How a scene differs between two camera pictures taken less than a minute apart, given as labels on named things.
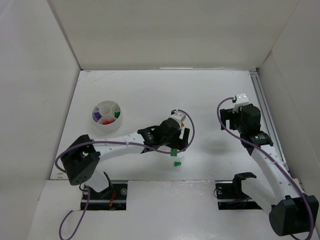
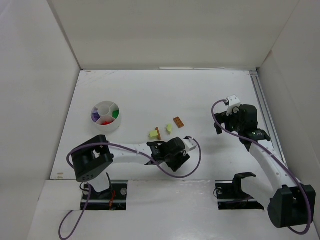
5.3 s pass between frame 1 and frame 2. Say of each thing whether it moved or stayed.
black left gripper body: moved
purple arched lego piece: stayed
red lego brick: stayed
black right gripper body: stayed
